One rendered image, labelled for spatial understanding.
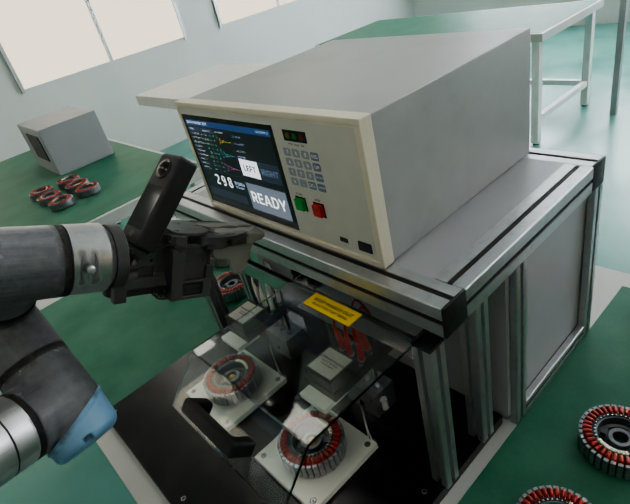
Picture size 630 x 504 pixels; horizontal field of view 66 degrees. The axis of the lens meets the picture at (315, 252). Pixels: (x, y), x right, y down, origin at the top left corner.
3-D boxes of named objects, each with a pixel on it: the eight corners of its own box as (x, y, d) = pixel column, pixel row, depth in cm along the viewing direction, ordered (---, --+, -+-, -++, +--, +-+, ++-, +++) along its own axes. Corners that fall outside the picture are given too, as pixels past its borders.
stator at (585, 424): (595, 406, 82) (597, 391, 80) (674, 442, 74) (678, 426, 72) (564, 453, 76) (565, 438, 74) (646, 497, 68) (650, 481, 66)
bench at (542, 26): (540, 148, 338) (542, 33, 300) (330, 124, 485) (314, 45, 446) (595, 103, 383) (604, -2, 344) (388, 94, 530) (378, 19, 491)
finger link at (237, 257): (259, 265, 69) (201, 273, 63) (263, 224, 68) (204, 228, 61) (273, 272, 67) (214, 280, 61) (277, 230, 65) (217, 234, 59)
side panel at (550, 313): (517, 425, 82) (516, 269, 66) (500, 416, 84) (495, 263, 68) (589, 329, 96) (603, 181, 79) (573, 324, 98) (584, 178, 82)
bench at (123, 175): (59, 422, 215) (-42, 287, 177) (-20, 290, 345) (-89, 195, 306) (252, 289, 270) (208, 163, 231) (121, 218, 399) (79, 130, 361)
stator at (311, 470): (307, 494, 76) (302, 480, 74) (270, 450, 85) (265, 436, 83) (361, 449, 81) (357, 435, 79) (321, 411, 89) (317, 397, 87)
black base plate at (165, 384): (301, 681, 60) (297, 674, 59) (107, 419, 104) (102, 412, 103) (502, 423, 83) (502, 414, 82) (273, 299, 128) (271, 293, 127)
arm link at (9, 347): (-12, 401, 54) (1, 365, 47) (-71, 323, 55) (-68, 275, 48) (55, 362, 60) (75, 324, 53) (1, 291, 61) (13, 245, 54)
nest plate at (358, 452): (314, 515, 74) (312, 511, 74) (257, 460, 85) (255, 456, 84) (378, 447, 82) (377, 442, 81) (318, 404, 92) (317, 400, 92)
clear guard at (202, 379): (280, 518, 50) (265, 485, 47) (172, 407, 67) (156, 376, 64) (459, 335, 67) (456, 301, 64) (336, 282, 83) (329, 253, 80)
